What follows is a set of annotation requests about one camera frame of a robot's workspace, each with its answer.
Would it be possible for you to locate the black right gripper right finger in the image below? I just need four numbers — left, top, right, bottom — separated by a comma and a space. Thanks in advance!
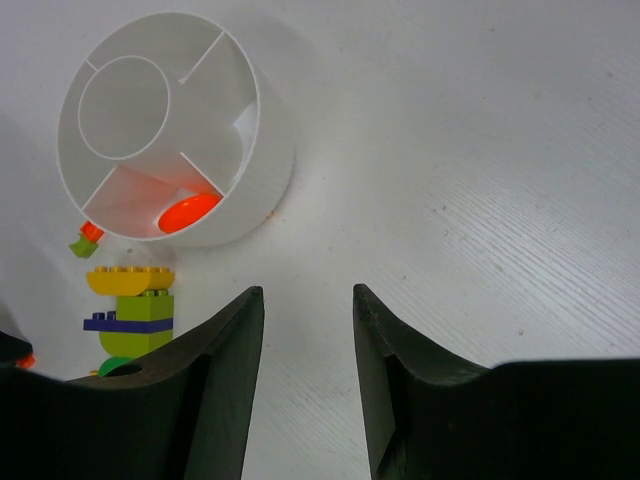
353, 284, 639, 479

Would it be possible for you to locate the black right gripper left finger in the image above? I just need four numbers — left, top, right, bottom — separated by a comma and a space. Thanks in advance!
1, 286, 264, 479

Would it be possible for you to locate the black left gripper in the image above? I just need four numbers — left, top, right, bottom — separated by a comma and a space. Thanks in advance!
0, 332, 32, 368

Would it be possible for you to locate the small orange lego clip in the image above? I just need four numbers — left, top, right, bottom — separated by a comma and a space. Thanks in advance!
16, 354, 36, 370

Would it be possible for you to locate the small orange lego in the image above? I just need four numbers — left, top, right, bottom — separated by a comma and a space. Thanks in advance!
80, 221, 104, 244

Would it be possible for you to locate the orange round lego dish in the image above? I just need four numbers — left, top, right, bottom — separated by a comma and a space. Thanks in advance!
157, 193, 222, 234

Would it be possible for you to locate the multicolour stacked lego assembly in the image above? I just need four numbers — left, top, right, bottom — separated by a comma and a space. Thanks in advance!
83, 266, 175, 377

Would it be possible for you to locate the small lime green lego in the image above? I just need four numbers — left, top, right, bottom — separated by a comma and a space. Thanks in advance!
69, 235, 98, 259

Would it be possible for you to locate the white round divided container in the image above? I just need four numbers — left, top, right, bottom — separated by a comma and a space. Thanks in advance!
57, 12, 295, 247

